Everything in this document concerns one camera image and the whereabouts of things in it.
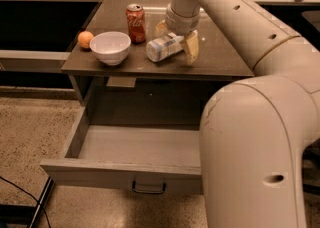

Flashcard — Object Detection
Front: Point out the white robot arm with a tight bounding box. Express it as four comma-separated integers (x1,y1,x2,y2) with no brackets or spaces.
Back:
166,0,320,228

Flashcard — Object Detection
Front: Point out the black drawer handle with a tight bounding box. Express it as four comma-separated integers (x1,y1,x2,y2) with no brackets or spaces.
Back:
131,181,167,195

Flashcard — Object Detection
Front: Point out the open grey top drawer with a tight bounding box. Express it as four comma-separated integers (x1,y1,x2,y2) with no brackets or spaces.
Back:
41,107,202,195

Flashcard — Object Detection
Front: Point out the white ceramic bowl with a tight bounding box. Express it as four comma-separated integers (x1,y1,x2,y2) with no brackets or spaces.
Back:
89,31,131,66

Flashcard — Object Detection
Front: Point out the black floor stand base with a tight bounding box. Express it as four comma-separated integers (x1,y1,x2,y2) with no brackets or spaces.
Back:
0,176,54,228

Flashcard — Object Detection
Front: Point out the clear blue-label plastic bottle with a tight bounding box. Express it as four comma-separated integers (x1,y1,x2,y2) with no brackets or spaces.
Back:
146,33,184,63

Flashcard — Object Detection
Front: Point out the black floor cable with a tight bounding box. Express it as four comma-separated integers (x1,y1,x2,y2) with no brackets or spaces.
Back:
0,175,53,228

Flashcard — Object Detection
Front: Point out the red cola can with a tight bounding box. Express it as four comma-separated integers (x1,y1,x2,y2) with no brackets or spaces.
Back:
126,3,146,43

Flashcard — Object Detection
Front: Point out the orange fruit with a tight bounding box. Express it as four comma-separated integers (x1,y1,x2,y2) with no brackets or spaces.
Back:
77,31,94,49

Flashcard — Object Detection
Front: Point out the grey drawer cabinet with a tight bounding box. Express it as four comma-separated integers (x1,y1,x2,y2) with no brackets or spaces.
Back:
62,13,253,127

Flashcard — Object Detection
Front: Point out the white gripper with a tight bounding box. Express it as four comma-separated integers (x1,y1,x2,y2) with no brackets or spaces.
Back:
154,5,200,65

